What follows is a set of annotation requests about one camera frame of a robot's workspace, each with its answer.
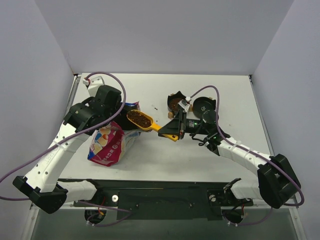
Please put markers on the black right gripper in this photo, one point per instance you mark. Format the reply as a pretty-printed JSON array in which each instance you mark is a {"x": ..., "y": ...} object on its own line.
[{"x": 181, "y": 125}]

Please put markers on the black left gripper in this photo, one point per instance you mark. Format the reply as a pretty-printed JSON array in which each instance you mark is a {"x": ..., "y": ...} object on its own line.
[{"x": 127, "y": 124}]

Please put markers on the pet food bag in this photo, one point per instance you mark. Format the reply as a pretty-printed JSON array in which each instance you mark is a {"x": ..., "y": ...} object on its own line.
[{"x": 110, "y": 143}]

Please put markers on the yellow plastic scoop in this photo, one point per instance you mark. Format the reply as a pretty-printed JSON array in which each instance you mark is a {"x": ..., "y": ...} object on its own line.
[{"x": 155, "y": 127}]

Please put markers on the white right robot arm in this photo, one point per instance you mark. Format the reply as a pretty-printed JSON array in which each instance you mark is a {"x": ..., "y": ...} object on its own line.
[{"x": 276, "y": 180}]

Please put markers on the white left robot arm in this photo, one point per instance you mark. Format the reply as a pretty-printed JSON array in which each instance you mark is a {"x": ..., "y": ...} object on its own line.
[{"x": 101, "y": 116}]

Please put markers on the wooden bowl stand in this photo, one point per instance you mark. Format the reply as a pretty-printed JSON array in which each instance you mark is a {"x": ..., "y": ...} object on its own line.
[{"x": 198, "y": 106}]

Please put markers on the black fish cat bowl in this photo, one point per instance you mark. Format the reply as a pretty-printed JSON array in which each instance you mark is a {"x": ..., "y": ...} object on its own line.
[{"x": 172, "y": 102}]

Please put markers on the black paw cat bowl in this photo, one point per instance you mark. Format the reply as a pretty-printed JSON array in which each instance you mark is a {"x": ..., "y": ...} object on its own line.
[{"x": 203, "y": 104}]

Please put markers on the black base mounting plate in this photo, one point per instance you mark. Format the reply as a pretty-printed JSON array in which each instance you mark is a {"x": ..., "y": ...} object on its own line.
[{"x": 162, "y": 200}]

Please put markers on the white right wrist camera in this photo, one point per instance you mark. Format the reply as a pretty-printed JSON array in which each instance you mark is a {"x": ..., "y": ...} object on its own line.
[{"x": 184, "y": 106}]

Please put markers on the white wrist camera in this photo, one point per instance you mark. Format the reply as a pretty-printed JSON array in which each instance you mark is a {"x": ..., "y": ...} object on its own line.
[
  {"x": 93, "y": 83},
  {"x": 184, "y": 106}
]

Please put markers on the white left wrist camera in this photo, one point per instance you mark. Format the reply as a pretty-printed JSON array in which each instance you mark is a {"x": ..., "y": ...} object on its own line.
[{"x": 93, "y": 83}]

